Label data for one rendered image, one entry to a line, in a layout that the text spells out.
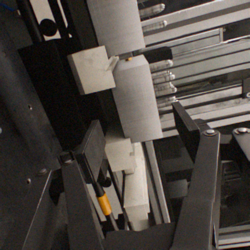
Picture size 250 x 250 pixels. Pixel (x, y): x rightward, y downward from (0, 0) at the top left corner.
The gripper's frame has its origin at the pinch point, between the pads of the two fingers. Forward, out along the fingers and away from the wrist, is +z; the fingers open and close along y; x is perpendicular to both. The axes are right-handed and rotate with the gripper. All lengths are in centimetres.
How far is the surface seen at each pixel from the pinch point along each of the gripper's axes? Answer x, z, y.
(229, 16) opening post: 7.5, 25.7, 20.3
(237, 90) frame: -7.5, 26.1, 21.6
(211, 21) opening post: 7.5, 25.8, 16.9
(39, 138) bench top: -5.8, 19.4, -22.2
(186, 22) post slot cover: 8.6, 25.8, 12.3
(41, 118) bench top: -2.5, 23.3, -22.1
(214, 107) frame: -10.4, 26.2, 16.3
